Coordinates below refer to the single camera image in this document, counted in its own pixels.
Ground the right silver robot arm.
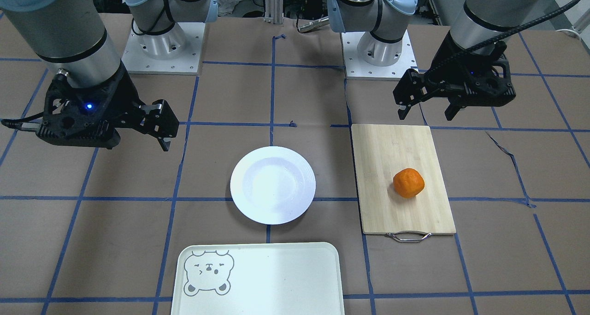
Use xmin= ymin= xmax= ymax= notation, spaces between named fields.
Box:
xmin=1 ymin=0 xmax=218 ymax=151

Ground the bamboo cutting board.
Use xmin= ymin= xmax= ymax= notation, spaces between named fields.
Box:
xmin=351 ymin=124 xmax=456 ymax=242

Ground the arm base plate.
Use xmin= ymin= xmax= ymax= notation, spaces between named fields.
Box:
xmin=341 ymin=31 xmax=419 ymax=80
xmin=122 ymin=22 xmax=206 ymax=75

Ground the black corrugated cable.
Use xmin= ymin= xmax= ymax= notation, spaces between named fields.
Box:
xmin=426 ymin=0 xmax=586 ymax=76

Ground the white round plate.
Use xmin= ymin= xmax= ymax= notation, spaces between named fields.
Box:
xmin=230 ymin=146 xmax=316 ymax=225

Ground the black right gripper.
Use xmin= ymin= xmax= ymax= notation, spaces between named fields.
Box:
xmin=36 ymin=64 xmax=179 ymax=152

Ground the orange fruit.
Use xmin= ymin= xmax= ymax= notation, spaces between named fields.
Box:
xmin=393 ymin=168 xmax=425 ymax=199

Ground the aluminium frame post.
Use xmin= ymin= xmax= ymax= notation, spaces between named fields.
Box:
xmin=263 ymin=0 xmax=284 ymax=25

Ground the white bear tray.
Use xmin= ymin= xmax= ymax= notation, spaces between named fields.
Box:
xmin=171 ymin=242 xmax=345 ymax=315

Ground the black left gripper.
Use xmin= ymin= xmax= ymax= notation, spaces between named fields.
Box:
xmin=393 ymin=41 xmax=516 ymax=121

